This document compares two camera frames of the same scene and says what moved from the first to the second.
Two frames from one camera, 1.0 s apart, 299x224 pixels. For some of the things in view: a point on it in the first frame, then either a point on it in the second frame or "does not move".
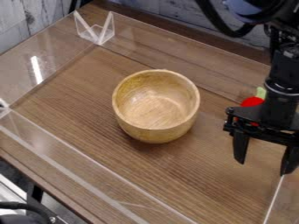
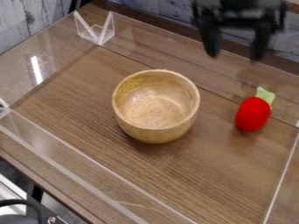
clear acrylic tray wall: [113, 116] does not move
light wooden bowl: [157, 103] does not move
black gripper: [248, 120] to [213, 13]
